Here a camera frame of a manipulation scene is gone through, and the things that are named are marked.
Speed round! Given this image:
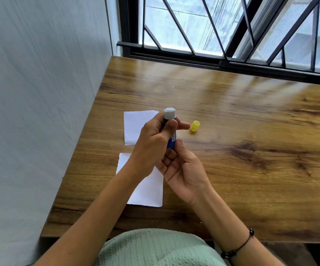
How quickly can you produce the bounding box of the person's right hand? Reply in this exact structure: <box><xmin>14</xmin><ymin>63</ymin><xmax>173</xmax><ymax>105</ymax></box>
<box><xmin>155</xmin><ymin>138</ymin><xmax>213</xmax><ymax>206</ymax></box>

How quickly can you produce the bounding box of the person's left hand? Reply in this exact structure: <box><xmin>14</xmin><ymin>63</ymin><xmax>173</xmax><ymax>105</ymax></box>
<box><xmin>126</xmin><ymin>111</ymin><xmax>191</xmax><ymax>181</ymax></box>

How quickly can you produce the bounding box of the blue glue stick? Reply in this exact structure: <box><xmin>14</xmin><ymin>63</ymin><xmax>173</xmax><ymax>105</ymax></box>
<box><xmin>162</xmin><ymin>107</ymin><xmax>177</xmax><ymax>149</ymax></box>

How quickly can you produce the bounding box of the person's left forearm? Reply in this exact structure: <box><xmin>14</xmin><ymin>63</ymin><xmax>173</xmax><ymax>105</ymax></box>
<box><xmin>34</xmin><ymin>163</ymin><xmax>147</xmax><ymax>266</ymax></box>

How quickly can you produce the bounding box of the person's right forearm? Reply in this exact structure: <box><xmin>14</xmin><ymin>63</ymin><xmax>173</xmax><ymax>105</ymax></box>
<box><xmin>189</xmin><ymin>188</ymin><xmax>285</xmax><ymax>266</ymax></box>

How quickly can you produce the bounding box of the small white paper piece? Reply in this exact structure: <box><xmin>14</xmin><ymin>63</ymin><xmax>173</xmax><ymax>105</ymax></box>
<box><xmin>123</xmin><ymin>110</ymin><xmax>160</xmax><ymax>146</ymax></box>

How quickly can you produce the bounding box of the large white paper piece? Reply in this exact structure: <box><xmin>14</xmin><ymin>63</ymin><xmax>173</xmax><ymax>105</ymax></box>
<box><xmin>116</xmin><ymin>152</ymin><xmax>164</xmax><ymax>208</ymax></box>

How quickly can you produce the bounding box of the black window grille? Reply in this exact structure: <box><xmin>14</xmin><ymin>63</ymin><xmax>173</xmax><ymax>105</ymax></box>
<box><xmin>117</xmin><ymin>0</ymin><xmax>320</xmax><ymax>87</ymax></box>

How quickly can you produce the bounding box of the green knitted shirt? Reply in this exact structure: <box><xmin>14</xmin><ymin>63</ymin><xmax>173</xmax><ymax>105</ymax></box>
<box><xmin>94</xmin><ymin>228</ymin><xmax>227</xmax><ymax>266</ymax></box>

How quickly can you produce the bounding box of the black beaded bracelet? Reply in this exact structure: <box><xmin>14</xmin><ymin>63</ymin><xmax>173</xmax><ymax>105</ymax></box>
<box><xmin>220</xmin><ymin>228</ymin><xmax>255</xmax><ymax>260</ymax></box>

